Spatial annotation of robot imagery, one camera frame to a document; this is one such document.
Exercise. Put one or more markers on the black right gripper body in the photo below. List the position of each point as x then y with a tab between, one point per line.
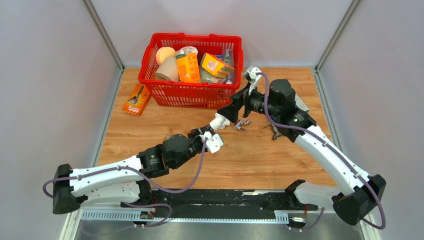
250	101

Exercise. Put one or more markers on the red plastic shopping basket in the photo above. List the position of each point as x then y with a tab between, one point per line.
212	92

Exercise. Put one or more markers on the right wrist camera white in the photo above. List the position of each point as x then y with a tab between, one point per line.
253	75

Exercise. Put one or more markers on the white tape roll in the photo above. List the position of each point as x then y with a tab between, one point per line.
187	50

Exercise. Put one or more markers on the blue white razor box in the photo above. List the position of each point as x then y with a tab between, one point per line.
300	104

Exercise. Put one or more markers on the orange yellow tilted box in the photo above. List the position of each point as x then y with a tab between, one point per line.
215	66

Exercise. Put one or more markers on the white plastic pipe fitting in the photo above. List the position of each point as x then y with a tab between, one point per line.
219	122

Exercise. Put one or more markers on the orange round sponge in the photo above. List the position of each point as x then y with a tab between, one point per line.
163	53

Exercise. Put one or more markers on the clear plastic bottle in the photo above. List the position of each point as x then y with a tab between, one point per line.
228	57

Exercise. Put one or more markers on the beige paper roll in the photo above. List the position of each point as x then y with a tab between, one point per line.
168	70

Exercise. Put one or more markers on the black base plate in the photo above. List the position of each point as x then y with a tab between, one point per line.
227	203

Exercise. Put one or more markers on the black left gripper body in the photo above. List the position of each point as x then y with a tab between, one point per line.
194	142

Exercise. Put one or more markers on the orange razor box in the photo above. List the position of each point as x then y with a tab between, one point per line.
137	101

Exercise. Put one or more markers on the orange tall box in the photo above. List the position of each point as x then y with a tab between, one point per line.
188	68

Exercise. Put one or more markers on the brass yellow faucet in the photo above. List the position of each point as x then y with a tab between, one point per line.
168	137

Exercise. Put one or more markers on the steel grey faucet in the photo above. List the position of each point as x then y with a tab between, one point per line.
276	132

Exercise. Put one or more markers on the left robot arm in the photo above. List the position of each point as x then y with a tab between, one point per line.
129	181

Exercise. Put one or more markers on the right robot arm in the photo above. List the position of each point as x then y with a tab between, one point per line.
357	192

